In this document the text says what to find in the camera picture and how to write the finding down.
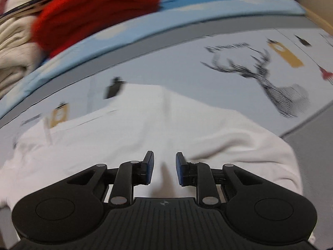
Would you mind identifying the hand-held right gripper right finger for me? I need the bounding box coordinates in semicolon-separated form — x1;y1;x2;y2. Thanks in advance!
176;152;266;207

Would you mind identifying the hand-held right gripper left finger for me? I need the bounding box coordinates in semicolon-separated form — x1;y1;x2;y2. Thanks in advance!
66;150;155;207

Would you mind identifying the white small shirt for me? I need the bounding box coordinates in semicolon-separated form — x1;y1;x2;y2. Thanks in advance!
0;85;316;243

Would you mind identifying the grey printed bed sheet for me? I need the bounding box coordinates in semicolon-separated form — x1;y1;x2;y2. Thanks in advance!
0;0;333;214

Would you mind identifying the light blue sheet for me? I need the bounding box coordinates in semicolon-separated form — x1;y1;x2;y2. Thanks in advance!
0;0;307;119

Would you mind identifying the cream fleece folded blanket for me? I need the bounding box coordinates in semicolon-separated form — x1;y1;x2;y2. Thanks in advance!
0;47;42;97

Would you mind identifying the red folded blanket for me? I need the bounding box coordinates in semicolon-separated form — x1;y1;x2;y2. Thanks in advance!
31;0;162;58

